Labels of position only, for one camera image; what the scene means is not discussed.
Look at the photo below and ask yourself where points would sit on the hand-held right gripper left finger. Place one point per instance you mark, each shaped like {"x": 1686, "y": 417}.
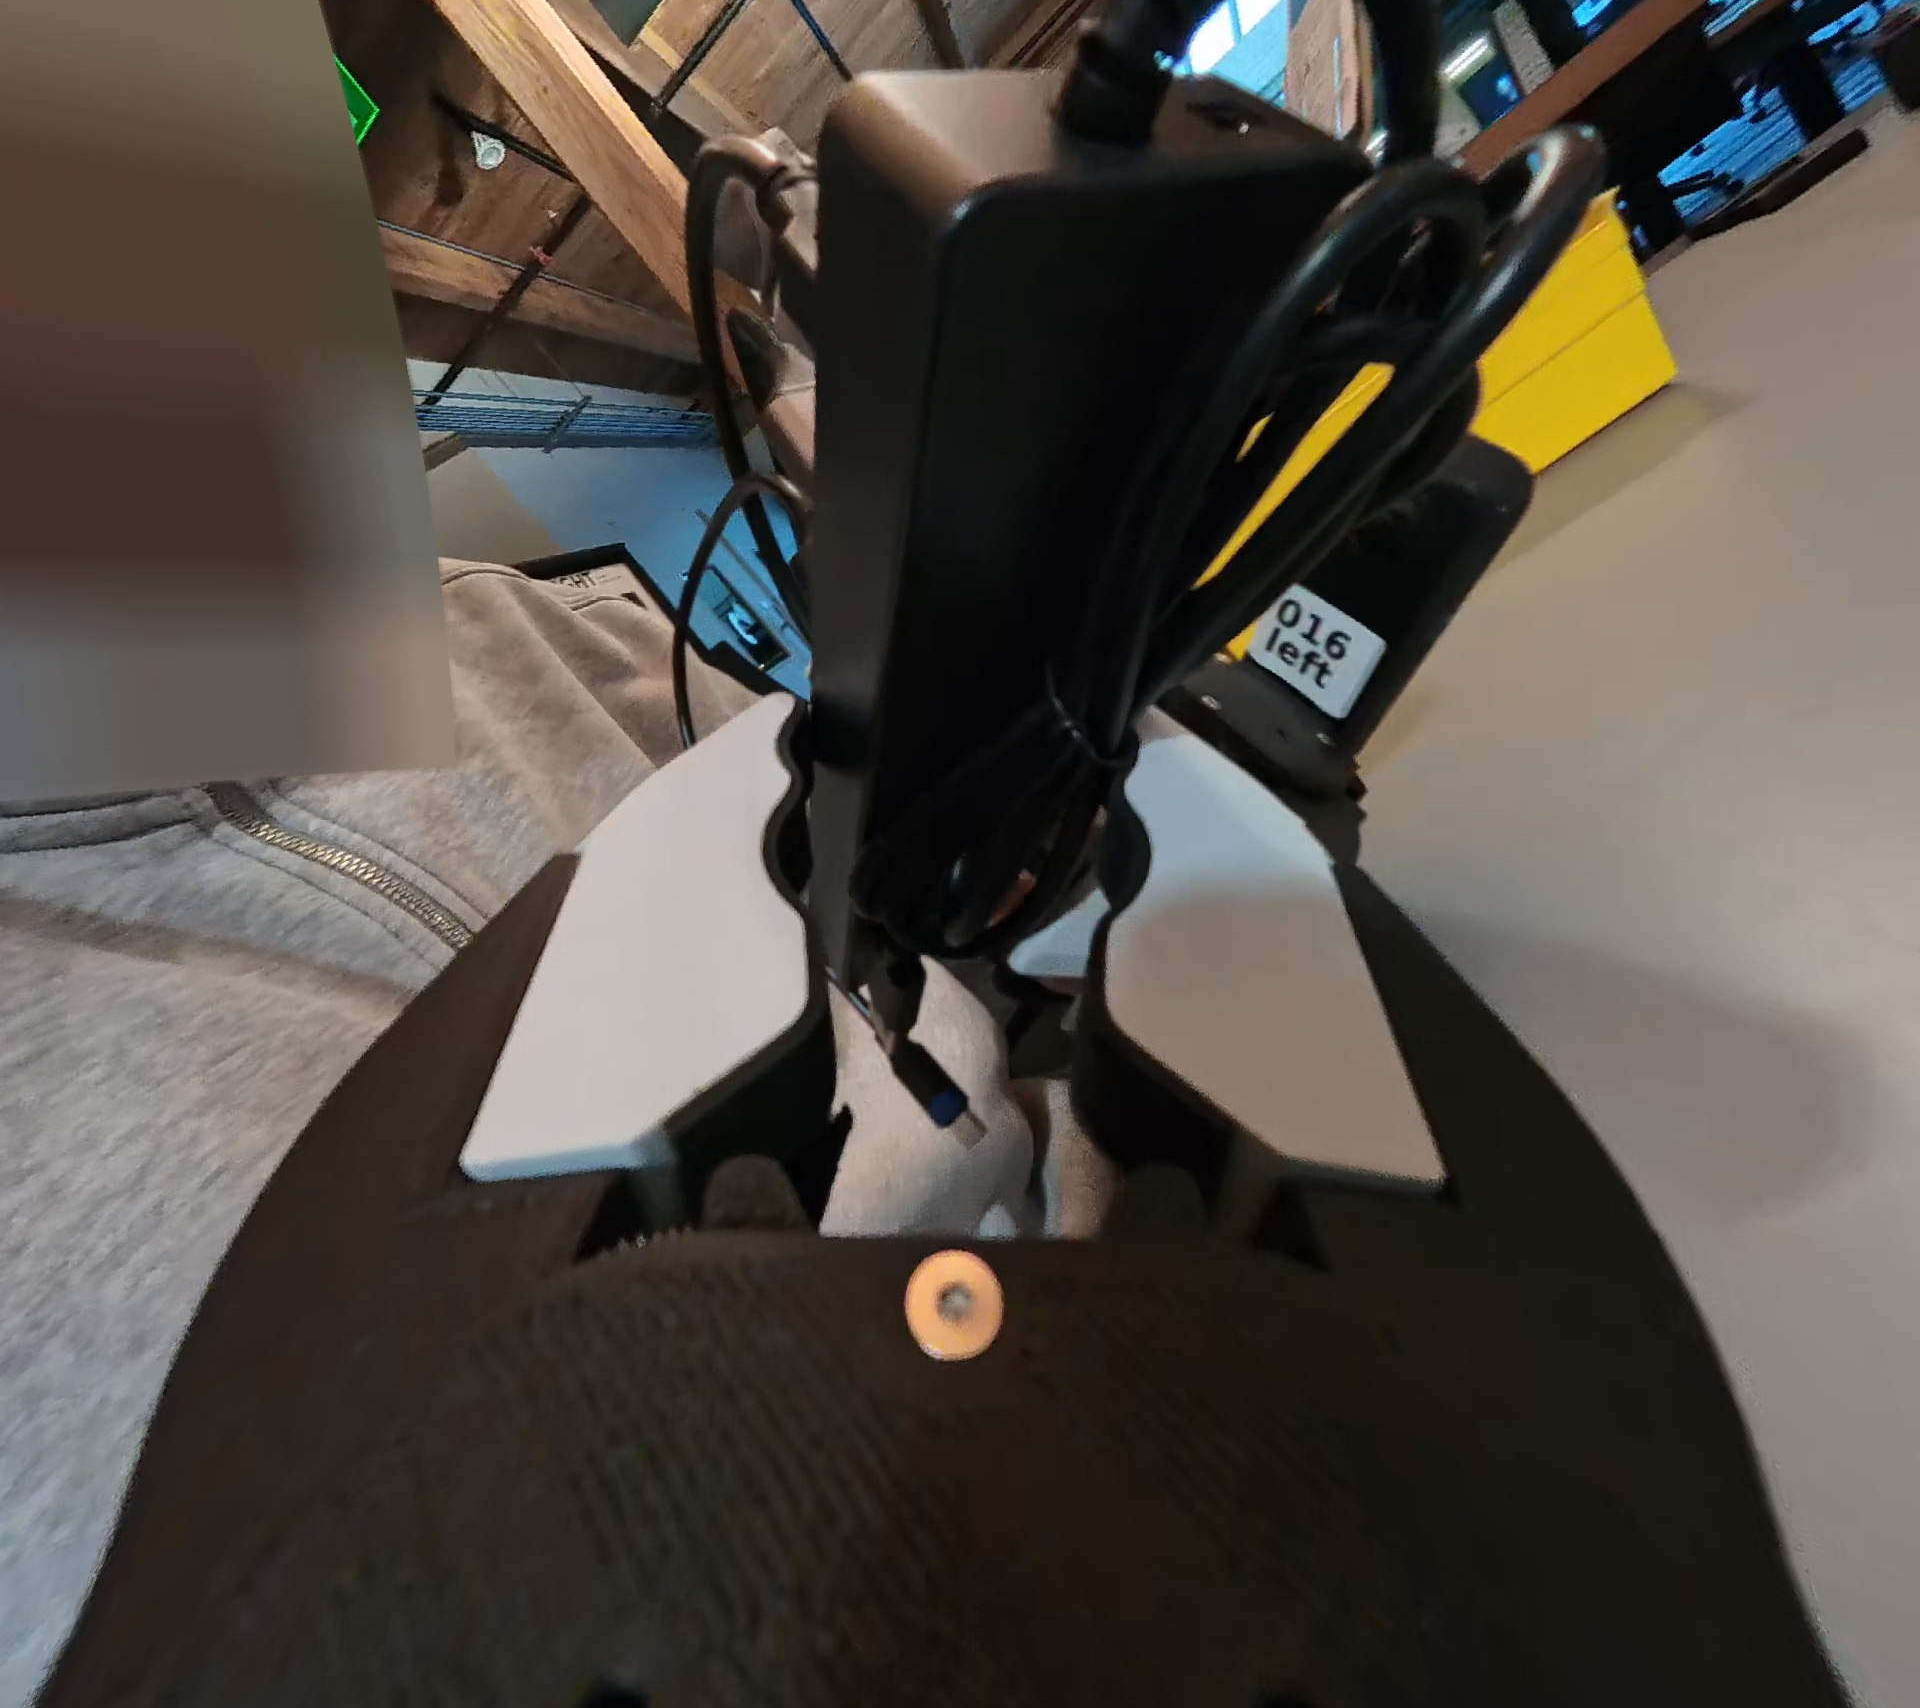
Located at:
{"x": 660, "y": 958}

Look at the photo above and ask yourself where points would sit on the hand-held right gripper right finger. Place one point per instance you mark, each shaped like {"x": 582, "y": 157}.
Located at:
{"x": 1274, "y": 1002}

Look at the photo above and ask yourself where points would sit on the yellow plastic bin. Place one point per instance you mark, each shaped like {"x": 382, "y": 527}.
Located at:
{"x": 1575, "y": 342}

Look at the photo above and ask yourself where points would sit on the black framed tag sign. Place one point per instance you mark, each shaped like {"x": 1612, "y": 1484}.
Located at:
{"x": 593, "y": 577}

